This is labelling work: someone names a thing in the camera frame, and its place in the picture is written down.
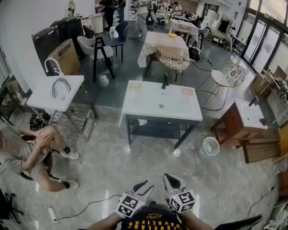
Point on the person's right forearm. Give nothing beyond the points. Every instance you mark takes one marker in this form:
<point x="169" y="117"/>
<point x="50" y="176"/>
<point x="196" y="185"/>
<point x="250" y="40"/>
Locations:
<point x="193" y="221"/>

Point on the table with checked tablecloth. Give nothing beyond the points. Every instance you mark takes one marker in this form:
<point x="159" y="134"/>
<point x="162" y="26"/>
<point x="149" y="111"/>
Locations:
<point x="182" y="25"/>

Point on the small cardboard box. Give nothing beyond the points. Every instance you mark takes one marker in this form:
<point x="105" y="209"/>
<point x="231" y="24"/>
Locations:
<point x="262" y="84"/>

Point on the white power strip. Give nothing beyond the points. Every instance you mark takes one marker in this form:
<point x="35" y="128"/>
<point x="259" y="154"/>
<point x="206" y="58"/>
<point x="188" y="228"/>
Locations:
<point x="52" y="214"/>

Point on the brown cardboard box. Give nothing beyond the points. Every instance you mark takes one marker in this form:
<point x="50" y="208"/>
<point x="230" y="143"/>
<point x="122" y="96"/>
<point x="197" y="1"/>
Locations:
<point x="65" y="58"/>

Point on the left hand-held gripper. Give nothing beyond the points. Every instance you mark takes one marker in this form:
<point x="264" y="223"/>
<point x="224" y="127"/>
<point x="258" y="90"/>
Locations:
<point x="130" y="204"/>

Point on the white curved faucet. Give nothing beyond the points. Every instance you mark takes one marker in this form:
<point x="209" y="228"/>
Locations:
<point x="48" y="61"/>

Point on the wooden vanity with white basin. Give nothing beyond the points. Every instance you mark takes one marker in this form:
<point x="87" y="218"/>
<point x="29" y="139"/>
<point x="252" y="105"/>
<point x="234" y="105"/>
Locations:
<point x="229" y="121"/>

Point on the grey chair with black legs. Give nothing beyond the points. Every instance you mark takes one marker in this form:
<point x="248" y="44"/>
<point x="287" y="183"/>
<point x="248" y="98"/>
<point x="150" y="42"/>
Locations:
<point x="86" y="45"/>

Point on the black round appliance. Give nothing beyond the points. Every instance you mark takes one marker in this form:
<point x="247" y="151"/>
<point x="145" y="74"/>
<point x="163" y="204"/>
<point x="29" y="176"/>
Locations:
<point x="194" y="53"/>

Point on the white mesh wastebasket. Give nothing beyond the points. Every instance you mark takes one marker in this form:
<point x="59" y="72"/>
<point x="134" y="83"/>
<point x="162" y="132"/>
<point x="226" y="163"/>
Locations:
<point x="209" y="147"/>

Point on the round gold chair floral cushion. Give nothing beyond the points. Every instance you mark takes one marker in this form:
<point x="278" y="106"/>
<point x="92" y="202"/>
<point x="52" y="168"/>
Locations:
<point x="219" y="76"/>

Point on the yellow sponge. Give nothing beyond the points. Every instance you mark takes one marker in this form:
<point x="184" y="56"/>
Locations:
<point x="131" y="88"/>

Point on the black basin faucet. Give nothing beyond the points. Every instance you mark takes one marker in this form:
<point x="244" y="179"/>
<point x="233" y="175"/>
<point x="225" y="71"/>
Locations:
<point x="165" y="82"/>

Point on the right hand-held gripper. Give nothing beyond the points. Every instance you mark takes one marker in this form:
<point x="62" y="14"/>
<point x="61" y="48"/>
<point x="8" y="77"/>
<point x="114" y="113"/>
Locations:
<point x="182" y="201"/>

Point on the person's left forearm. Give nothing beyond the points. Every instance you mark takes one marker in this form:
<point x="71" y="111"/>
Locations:
<point x="105" y="222"/>

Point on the white washbasin on black frame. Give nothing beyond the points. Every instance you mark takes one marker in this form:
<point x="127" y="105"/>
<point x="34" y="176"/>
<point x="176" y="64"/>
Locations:
<point x="153" y="101"/>

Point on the person's black jersey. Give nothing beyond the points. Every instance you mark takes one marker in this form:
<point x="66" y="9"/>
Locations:
<point x="153" y="221"/>

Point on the black cabinet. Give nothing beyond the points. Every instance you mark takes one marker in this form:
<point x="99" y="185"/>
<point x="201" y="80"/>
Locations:
<point x="45" y="42"/>
<point x="69" y="31"/>

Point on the table with beige tablecloth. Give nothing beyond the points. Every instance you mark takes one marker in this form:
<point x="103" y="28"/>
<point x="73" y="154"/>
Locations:
<point x="164" y="41"/>

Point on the dark blue chair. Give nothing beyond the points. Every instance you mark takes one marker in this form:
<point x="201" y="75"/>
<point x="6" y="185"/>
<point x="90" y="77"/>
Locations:
<point x="122" y="31"/>

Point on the wooden slat pallet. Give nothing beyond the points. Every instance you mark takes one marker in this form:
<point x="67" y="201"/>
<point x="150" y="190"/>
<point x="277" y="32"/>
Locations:
<point x="261" y="148"/>

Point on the pink soap dish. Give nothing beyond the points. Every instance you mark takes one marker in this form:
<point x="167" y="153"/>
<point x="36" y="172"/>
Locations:
<point x="187" y="92"/>

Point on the yellow plate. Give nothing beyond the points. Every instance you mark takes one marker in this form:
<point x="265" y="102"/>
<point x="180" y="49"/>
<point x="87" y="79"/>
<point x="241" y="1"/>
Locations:
<point x="172" y="35"/>

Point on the black vanity faucet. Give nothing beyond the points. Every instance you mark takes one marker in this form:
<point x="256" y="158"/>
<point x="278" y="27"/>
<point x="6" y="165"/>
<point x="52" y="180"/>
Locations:
<point x="253" y="102"/>

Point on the dark red object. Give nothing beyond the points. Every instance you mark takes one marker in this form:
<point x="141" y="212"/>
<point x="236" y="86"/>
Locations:
<point x="262" y="121"/>

